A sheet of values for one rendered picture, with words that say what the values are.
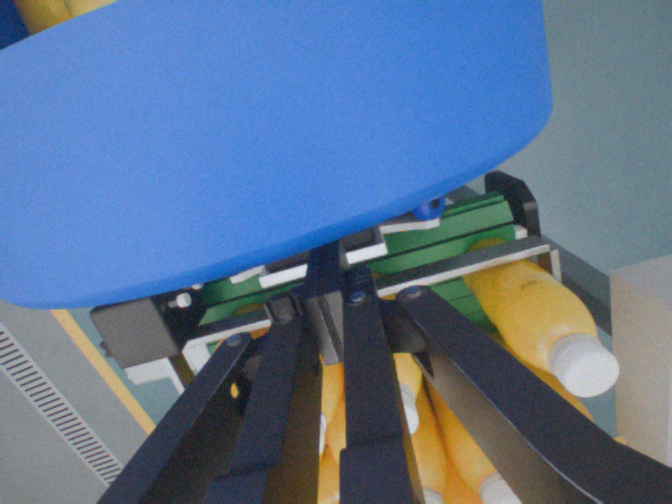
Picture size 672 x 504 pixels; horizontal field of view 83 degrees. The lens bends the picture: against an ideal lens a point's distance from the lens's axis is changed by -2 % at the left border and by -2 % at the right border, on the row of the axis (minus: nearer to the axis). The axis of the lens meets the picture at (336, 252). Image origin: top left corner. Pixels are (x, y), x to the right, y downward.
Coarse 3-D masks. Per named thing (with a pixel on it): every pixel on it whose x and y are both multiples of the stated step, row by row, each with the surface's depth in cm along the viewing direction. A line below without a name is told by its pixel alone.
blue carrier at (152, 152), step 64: (0, 0) 22; (128, 0) 8; (192, 0) 8; (256, 0) 8; (320, 0) 8; (384, 0) 9; (448, 0) 10; (512, 0) 11; (0, 64) 8; (64, 64) 8; (128, 64) 8; (192, 64) 8; (256, 64) 8; (320, 64) 9; (384, 64) 9; (448, 64) 10; (512, 64) 11; (0, 128) 9; (64, 128) 9; (128, 128) 8; (192, 128) 9; (256, 128) 9; (320, 128) 9; (384, 128) 9; (448, 128) 10; (512, 128) 12; (0, 192) 10; (64, 192) 9; (128, 192) 9; (192, 192) 9; (256, 192) 9; (320, 192) 9; (384, 192) 10; (448, 192) 11; (0, 256) 11; (64, 256) 10; (128, 256) 10; (192, 256) 10; (256, 256) 10
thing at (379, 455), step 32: (352, 320) 12; (352, 352) 11; (384, 352) 10; (352, 384) 9; (384, 384) 9; (352, 416) 8; (384, 416) 8; (352, 448) 7; (384, 448) 7; (352, 480) 6; (384, 480) 6; (416, 480) 8
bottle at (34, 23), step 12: (24, 0) 16; (36, 0) 16; (48, 0) 16; (60, 0) 16; (24, 12) 16; (36, 12) 16; (48, 12) 16; (60, 12) 16; (24, 24) 17; (36, 24) 16; (48, 24) 16
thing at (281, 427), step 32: (288, 320) 13; (288, 352) 12; (256, 384) 11; (288, 384) 10; (320, 384) 13; (256, 416) 9; (288, 416) 9; (320, 416) 12; (256, 448) 8; (288, 448) 9; (224, 480) 7; (256, 480) 7; (288, 480) 8
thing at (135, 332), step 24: (192, 288) 43; (96, 312) 37; (120, 312) 37; (144, 312) 37; (168, 312) 38; (192, 312) 43; (120, 336) 37; (144, 336) 37; (168, 336) 37; (120, 360) 38; (144, 360) 38
